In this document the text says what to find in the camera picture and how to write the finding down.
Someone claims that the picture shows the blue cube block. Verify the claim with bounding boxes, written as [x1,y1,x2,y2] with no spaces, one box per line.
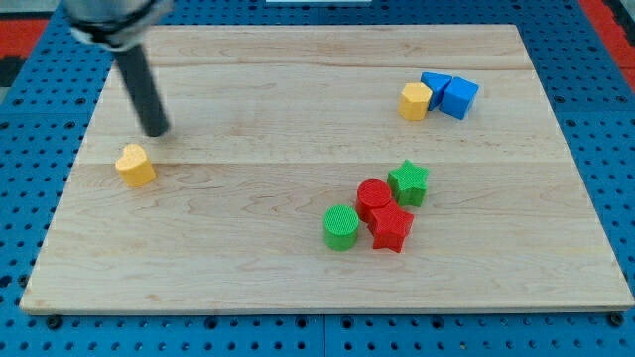
[440,76,479,120]

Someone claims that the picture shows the light wooden board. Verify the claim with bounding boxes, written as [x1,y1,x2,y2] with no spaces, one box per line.
[21,25,634,315]

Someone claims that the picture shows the yellow hexagon block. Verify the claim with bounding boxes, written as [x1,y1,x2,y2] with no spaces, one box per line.
[398,82,433,121]

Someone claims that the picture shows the yellow heart block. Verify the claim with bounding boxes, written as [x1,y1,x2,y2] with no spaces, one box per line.
[115,144,157,188]

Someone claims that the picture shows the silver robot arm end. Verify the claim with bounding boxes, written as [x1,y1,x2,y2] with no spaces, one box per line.
[61,0,175,52]

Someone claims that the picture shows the green star block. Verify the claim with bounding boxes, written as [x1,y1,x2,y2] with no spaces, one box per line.
[387,160,430,207]

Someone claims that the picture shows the red cylinder block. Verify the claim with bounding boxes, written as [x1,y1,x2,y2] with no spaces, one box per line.
[355,178,392,222]

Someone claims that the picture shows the blue triangle block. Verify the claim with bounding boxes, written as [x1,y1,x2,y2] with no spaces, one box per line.
[420,71,452,111]

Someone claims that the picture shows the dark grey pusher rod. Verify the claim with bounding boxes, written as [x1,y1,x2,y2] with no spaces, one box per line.
[114,45,170,137]

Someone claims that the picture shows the green cylinder block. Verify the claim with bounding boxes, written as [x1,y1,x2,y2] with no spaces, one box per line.
[322,204,359,251]

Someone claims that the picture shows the red star block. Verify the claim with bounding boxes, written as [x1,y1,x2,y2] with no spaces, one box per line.
[368,200,415,253]

